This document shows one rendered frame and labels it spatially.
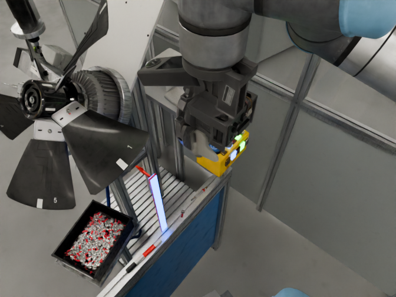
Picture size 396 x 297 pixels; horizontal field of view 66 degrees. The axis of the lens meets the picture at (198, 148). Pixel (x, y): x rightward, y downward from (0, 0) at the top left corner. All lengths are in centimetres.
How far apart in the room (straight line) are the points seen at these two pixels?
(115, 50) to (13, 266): 149
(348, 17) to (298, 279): 180
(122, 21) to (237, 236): 140
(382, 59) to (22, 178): 102
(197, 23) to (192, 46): 3
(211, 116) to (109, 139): 55
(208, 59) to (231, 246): 171
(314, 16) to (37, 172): 96
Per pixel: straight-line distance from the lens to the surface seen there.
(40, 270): 212
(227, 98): 36
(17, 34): 81
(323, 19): 28
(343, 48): 39
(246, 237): 199
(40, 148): 108
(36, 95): 100
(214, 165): 97
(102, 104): 105
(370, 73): 40
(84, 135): 92
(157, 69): 43
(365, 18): 28
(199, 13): 30
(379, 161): 133
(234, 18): 31
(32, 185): 112
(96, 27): 86
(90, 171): 88
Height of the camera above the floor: 184
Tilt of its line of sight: 53 degrees down
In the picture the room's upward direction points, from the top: straight up
